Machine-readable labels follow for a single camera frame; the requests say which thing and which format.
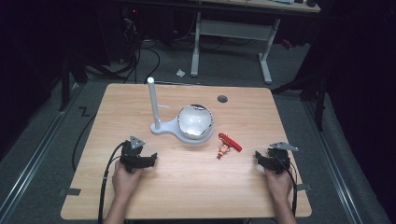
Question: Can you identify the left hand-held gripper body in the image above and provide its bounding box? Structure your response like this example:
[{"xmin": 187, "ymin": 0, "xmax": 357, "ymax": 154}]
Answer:
[{"xmin": 120, "ymin": 135, "xmax": 151, "ymax": 174}]

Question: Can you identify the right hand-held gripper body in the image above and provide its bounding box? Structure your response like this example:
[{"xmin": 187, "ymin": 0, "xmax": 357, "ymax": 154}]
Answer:
[{"xmin": 265, "ymin": 142, "xmax": 299, "ymax": 175}]

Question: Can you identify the person's right hand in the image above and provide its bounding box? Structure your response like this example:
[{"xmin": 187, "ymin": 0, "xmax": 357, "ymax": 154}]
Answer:
[{"xmin": 264, "ymin": 167, "xmax": 294, "ymax": 203}]

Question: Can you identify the person's left hand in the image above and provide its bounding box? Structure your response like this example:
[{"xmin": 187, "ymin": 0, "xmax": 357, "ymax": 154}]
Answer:
[{"xmin": 111, "ymin": 160, "xmax": 145, "ymax": 202}]

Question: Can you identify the white stand with pole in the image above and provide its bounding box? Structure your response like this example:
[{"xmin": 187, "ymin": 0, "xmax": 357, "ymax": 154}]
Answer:
[{"xmin": 147, "ymin": 77, "xmax": 215, "ymax": 145}]

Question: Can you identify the red small tool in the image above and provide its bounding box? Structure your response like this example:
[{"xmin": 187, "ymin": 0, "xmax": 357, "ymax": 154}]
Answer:
[{"xmin": 216, "ymin": 132, "xmax": 244, "ymax": 161}]

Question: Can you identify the white bowl with silver rim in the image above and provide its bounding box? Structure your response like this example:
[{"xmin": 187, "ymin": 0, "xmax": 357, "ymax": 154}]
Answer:
[{"xmin": 177, "ymin": 104, "xmax": 215, "ymax": 140}]

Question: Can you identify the black stand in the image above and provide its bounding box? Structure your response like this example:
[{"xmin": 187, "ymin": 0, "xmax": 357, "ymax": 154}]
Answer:
[
  {"xmin": 57, "ymin": 54, "xmax": 90, "ymax": 113},
  {"xmin": 270, "ymin": 59, "xmax": 330, "ymax": 133}
]

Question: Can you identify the small red object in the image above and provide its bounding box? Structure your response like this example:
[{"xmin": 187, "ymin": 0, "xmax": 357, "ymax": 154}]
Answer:
[{"xmin": 280, "ymin": 38, "xmax": 294, "ymax": 51}]

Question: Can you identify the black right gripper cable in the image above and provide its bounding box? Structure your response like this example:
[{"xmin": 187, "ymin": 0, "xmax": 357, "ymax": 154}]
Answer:
[{"xmin": 271, "ymin": 154, "xmax": 299, "ymax": 217}]

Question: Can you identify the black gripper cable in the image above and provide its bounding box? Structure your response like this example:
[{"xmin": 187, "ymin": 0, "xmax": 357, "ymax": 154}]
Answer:
[
  {"xmin": 271, "ymin": 154, "xmax": 299, "ymax": 217},
  {"xmin": 97, "ymin": 140, "xmax": 129, "ymax": 224}
]

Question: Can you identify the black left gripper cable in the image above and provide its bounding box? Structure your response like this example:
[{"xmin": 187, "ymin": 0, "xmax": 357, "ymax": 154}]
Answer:
[{"xmin": 97, "ymin": 140, "xmax": 129, "ymax": 224}]

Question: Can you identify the metal floor rail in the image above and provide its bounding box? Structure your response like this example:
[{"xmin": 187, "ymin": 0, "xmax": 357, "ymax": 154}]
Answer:
[
  {"xmin": 302, "ymin": 100, "xmax": 364, "ymax": 224},
  {"xmin": 0, "ymin": 83, "xmax": 82, "ymax": 218}
]

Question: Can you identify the thin black floor cable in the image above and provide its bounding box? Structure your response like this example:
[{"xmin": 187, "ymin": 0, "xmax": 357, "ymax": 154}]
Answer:
[{"xmin": 71, "ymin": 112, "xmax": 98, "ymax": 173}]

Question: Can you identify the bundle of black floor cables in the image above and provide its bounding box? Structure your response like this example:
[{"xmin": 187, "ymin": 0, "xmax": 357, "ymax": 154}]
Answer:
[{"xmin": 120, "ymin": 17, "xmax": 162, "ymax": 84}]

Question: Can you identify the white metal desk frame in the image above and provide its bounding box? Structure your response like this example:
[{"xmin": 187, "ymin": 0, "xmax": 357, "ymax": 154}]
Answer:
[{"xmin": 190, "ymin": 10, "xmax": 282, "ymax": 85}]

